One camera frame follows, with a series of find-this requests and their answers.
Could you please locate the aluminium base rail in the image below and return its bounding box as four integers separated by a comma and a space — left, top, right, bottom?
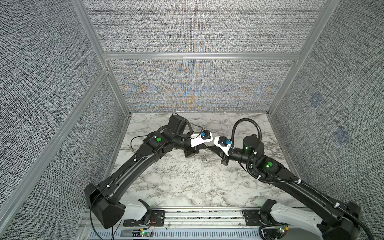
75, 207, 261, 240

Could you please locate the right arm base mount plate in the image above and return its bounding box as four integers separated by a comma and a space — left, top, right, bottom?
242, 209, 278, 226

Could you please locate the black corrugated right cable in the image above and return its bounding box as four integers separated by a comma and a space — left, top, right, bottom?
230, 117, 376, 240

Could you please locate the thin black left cable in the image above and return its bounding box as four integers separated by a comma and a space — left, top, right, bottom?
89, 134, 151, 240

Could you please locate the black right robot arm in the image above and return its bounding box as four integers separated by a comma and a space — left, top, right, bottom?
208, 134, 363, 240

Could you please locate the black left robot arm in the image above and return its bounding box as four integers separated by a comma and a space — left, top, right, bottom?
85, 113, 213, 229

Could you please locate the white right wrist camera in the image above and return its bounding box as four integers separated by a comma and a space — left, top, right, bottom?
214, 136, 235, 154

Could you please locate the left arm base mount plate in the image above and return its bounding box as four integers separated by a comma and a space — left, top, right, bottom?
123, 210, 166, 228

